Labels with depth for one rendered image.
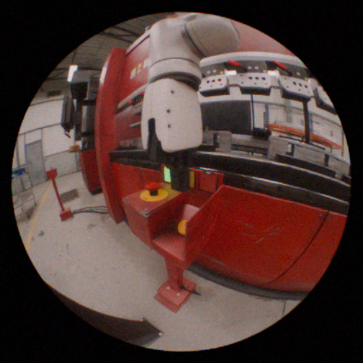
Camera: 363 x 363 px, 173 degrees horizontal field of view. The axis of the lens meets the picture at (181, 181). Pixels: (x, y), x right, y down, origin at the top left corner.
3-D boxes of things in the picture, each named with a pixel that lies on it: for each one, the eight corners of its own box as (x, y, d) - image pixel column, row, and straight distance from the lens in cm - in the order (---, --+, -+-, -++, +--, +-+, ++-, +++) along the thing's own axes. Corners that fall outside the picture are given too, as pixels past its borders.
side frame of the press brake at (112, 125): (109, 216, 174) (106, 57, 204) (153, 196, 205) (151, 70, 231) (117, 225, 154) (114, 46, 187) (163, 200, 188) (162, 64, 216)
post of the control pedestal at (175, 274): (171, 288, 82) (159, 235, 34) (176, 282, 83) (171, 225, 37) (178, 292, 81) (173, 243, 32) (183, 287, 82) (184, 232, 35)
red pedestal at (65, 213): (60, 216, 237) (45, 168, 219) (71, 212, 232) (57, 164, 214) (60, 222, 219) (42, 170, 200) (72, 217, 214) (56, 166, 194)
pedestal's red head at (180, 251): (131, 232, 37) (117, 176, 29) (165, 210, 44) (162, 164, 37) (184, 271, 27) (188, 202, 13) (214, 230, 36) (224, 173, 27)
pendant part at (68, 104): (67, 132, 185) (68, 108, 194) (74, 131, 183) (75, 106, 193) (60, 126, 142) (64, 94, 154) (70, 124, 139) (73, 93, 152)
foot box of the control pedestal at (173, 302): (152, 297, 94) (148, 294, 83) (174, 276, 98) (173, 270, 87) (176, 313, 91) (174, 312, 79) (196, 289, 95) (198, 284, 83)
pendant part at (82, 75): (69, 142, 190) (73, 88, 216) (84, 140, 188) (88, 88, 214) (62, 139, 141) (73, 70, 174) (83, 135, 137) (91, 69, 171)
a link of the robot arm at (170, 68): (172, 86, 27) (173, 99, 25) (137, 75, 21) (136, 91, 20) (209, 76, 23) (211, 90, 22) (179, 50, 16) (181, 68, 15)
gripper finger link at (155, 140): (162, 104, 17) (181, 129, 20) (133, 150, 13) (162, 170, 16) (168, 103, 16) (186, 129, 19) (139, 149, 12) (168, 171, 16)
